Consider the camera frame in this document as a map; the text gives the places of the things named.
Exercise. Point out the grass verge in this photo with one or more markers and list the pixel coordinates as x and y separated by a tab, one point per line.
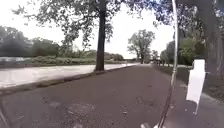
203	81

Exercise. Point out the distant leafy tree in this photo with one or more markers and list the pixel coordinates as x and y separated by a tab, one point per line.
141	43

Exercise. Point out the trees beside the path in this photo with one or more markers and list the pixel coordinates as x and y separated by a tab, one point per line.
181	50

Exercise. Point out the row of bushes and trees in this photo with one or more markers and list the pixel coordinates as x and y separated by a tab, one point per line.
40	50

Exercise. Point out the dark asphalt path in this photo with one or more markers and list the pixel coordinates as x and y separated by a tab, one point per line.
110	96

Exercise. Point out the robot's own part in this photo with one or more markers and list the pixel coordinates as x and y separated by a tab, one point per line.
145	126

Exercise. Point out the thin curved pale pole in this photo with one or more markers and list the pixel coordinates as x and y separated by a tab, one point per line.
174	63

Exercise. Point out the pale grey road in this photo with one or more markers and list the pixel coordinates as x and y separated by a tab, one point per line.
30	74

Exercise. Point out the thick tree trunk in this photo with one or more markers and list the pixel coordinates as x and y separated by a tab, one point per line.
213	40

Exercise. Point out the white sign plate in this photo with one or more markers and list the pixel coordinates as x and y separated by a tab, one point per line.
195	81

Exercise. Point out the large dark-trunked tree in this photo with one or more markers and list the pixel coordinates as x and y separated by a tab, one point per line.
100	40

